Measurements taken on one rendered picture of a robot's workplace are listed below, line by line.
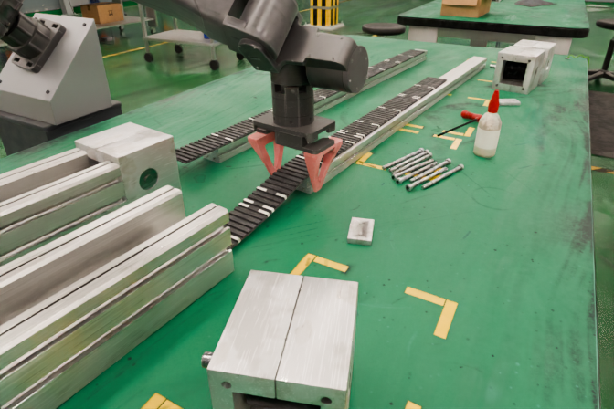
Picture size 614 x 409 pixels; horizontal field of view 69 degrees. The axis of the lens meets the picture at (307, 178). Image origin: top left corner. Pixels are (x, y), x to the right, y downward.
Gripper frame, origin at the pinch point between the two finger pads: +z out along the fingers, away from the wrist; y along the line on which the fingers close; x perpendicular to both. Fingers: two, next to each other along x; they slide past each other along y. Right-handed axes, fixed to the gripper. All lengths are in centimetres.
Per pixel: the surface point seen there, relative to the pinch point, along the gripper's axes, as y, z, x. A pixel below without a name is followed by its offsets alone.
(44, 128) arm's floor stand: -60, 2, -8
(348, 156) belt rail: 1.5, 0.8, 12.6
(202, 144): -19.6, -1.1, -0.4
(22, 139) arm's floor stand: -70, 6, -9
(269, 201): 0.5, 0.6, -6.6
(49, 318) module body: 5.4, -5.7, -37.6
